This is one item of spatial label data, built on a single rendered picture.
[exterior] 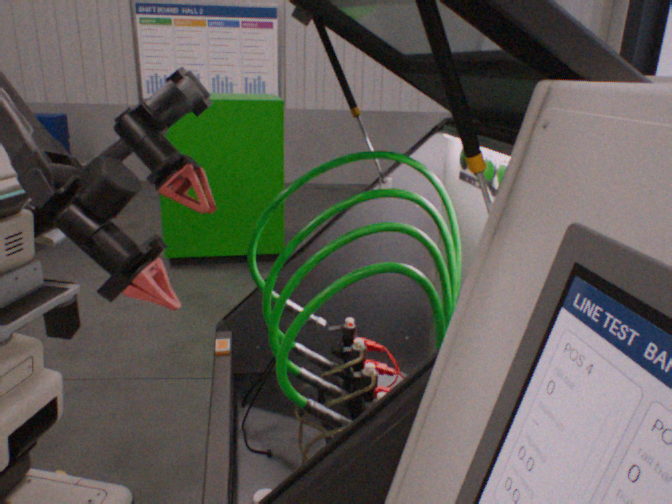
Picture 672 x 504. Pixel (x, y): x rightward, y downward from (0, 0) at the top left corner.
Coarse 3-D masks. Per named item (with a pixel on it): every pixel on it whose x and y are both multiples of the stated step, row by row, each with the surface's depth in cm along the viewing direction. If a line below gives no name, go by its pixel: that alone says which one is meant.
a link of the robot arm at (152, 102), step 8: (160, 88) 89; (168, 88) 88; (176, 88) 88; (152, 96) 88; (160, 96) 88; (168, 96) 88; (176, 96) 88; (184, 96) 88; (152, 104) 88; (160, 104) 88; (168, 104) 88; (176, 104) 88; (184, 104) 89; (160, 112) 88; (168, 112) 88; (176, 112) 89; (184, 112) 90; (152, 120) 93; (168, 120) 89; (176, 120) 90; (160, 128) 94; (168, 128) 91
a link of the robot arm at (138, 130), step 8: (144, 104) 88; (128, 112) 87; (136, 112) 88; (144, 112) 92; (152, 112) 88; (120, 120) 87; (128, 120) 87; (136, 120) 87; (144, 120) 88; (160, 120) 89; (120, 128) 87; (128, 128) 87; (136, 128) 87; (144, 128) 87; (152, 128) 88; (120, 136) 88; (128, 136) 87; (136, 136) 87; (144, 136) 87; (128, 144) 88; (136, 144) 87
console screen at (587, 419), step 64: (576, 256) 41; (640, 256) 35; (576, 320) 40; (640, 320) 34; (512, 384) 46; (576, 384) 39; (640, 384) 33; (512, 448) 44; (576, 448) 37; (640, 448) 32
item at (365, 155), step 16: (336, 160) 87; (352, 160) 88; (400, 160) 89; (416, 160) 90; (304, 176) 87; (432, 176) 91; (288, 192) 88; (272, 208) 88; (448, 208) 93; (256, 224) 89; (256, 240) 90; (256, 272) 91
